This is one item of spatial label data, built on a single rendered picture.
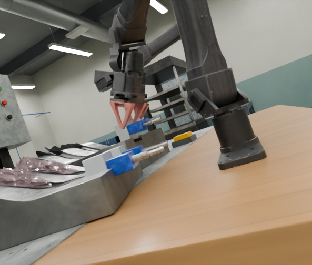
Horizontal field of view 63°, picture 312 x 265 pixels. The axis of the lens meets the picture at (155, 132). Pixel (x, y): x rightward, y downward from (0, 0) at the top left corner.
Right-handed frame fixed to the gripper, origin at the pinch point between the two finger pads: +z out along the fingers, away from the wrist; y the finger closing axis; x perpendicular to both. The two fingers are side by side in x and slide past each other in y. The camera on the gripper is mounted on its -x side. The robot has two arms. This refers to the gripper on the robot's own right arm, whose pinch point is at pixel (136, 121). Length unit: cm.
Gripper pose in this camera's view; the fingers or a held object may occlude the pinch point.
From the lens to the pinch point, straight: 104.3
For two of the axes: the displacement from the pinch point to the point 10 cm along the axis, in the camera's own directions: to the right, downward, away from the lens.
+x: 9.3, 1.4, -3.5
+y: -3.7, 1.6, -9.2
